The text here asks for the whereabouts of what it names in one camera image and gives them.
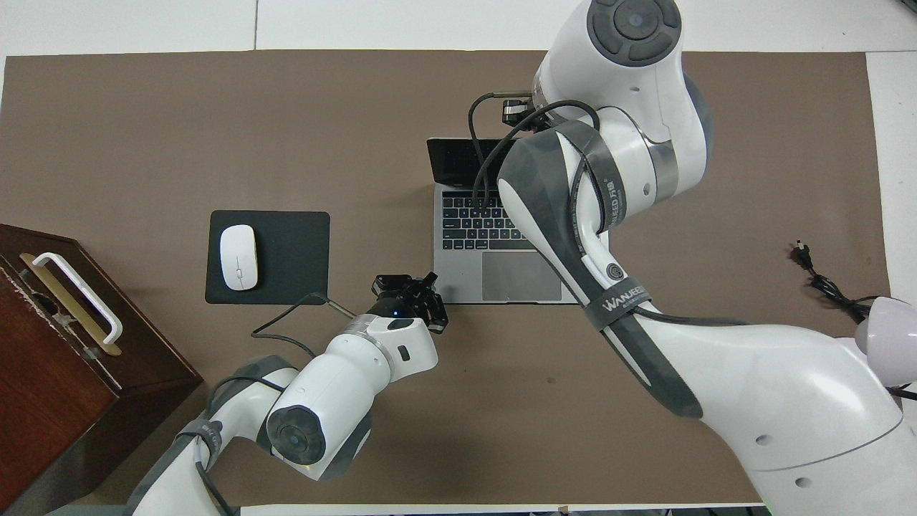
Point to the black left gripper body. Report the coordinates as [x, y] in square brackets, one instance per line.
[397, 307]

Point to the silver grey laptop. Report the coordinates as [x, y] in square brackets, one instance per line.
[458, 279]

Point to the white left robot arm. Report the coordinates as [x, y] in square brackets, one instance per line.
[337, 387]

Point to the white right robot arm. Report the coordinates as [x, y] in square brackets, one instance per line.
[788, 401]

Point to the black mouse pad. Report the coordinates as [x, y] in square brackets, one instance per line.
[294, 251]

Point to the white computer mouse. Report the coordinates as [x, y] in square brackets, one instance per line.
[238, 258]

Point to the brown table mat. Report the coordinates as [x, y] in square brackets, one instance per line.
[143, 129]

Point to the dark brown wooden box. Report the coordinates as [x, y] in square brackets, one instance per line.
[43, 373]

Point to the white desk lamp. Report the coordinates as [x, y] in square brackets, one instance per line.
[892, 330]

